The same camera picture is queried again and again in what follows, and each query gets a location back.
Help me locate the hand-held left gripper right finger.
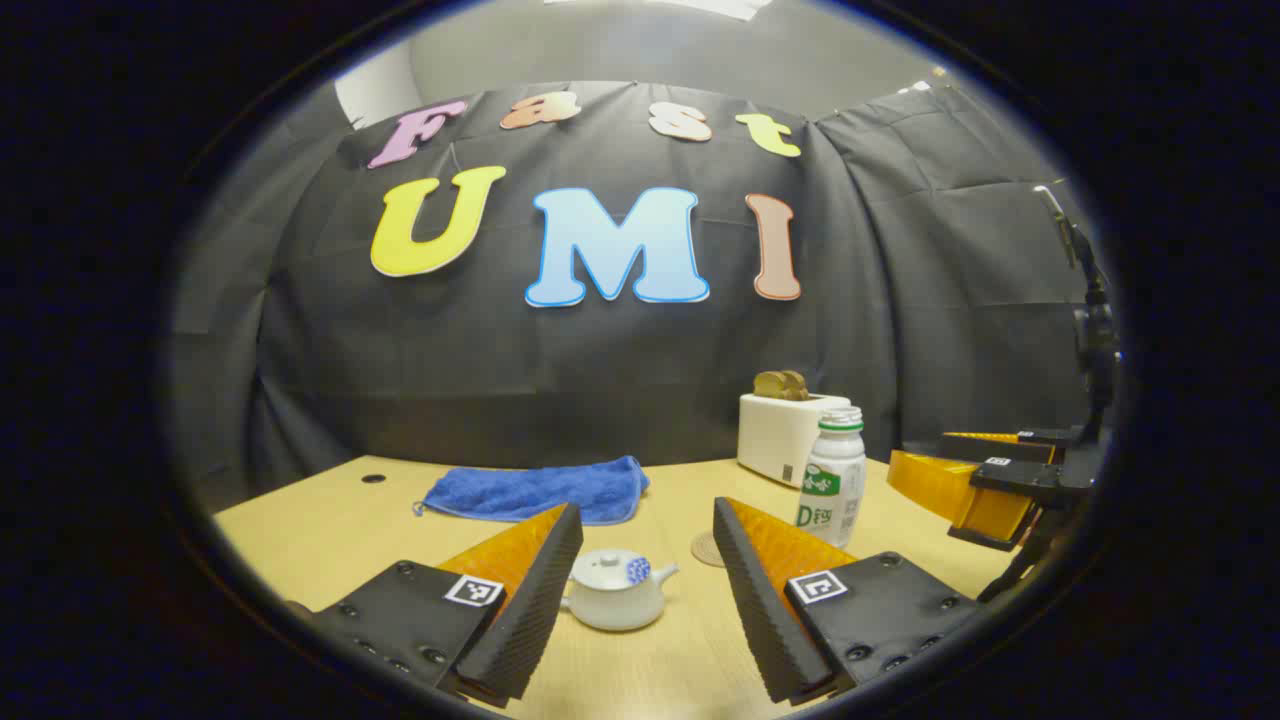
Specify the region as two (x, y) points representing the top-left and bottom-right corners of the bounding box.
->
(712, 497), (986, 706)

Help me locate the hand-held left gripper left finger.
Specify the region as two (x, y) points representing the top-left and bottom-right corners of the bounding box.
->
(310, 503), (584, 706)

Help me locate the white ceramic teacup with spout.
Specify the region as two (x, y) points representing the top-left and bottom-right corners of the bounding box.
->
(560, 565), (679, 632)

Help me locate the white teacup lid blue pattern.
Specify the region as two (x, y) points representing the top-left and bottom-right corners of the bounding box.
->
(572, 549), (652, 590)

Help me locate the white plastic water bottle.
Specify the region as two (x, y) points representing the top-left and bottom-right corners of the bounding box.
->
(795, 406), (867, 551)

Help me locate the blue towel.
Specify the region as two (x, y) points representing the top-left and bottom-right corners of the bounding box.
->
(413, 456), (651, 526)

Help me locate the white toaster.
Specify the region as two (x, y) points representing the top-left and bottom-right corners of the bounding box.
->
(737, 392), (853, 489)

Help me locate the black backdrop cloth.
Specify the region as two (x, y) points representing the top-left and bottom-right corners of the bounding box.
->
(165, 80), (1121, 511)

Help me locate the bright ceiling light panel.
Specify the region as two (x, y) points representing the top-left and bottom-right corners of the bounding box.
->
(545, 0), (776, 21)

